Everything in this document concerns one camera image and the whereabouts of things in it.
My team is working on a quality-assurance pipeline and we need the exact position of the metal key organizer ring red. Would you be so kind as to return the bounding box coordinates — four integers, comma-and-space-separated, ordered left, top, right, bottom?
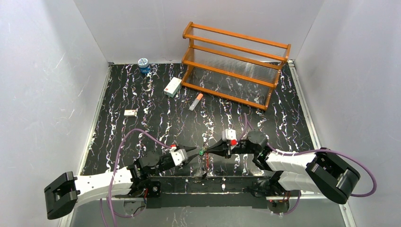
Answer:
198, 145, 213, 180

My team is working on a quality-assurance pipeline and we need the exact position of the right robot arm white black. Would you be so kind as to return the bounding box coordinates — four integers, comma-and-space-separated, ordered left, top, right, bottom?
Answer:
205, 130, 360, 204

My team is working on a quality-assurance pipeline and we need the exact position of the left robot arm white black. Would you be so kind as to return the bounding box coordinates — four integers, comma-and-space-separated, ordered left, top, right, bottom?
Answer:
44, 145, 196, 220

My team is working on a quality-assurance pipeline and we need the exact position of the orange capped tube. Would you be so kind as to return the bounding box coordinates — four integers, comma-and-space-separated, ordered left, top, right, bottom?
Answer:
189, 93, 203, 111

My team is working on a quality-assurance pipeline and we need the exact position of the white red box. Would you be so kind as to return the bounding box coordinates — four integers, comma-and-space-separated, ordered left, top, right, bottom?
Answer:
163, 77, 182, 97

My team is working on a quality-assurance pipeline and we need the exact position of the small white card box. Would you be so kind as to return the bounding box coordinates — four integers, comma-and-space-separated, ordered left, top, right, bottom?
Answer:
124, 110, 137, 117

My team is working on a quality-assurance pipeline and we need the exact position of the orange wooden shelf rack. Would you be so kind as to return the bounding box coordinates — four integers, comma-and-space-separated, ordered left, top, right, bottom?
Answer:
181, 21, 291, 111

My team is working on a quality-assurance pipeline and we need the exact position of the blue jar with lid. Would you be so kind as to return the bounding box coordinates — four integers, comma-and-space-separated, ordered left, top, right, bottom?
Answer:
138, 58, 150, 74

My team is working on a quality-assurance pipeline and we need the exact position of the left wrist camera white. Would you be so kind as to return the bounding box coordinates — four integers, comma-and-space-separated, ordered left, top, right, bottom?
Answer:
170, 145, 188, 166

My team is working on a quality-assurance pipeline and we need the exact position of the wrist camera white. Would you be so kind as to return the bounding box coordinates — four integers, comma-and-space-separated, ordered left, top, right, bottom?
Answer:
170, 145, 188, 166
222, 129, 237, 146

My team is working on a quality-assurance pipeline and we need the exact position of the aluminium rail frame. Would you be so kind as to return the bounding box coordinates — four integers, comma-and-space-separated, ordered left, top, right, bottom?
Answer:
58, 61, 356, 227

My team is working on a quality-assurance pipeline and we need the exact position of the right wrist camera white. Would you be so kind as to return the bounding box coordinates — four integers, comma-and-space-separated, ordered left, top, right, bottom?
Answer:
222, 129, 237, 146

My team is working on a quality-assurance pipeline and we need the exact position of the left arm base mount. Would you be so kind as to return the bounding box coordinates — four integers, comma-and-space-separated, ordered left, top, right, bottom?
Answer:
127, 180, 161, 198

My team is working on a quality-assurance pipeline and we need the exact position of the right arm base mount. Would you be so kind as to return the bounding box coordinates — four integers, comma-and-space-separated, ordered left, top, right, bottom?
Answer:
247, 180, 292, 214

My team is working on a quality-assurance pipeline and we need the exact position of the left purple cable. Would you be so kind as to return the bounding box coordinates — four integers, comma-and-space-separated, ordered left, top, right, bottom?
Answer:
99, 129, 174, 227

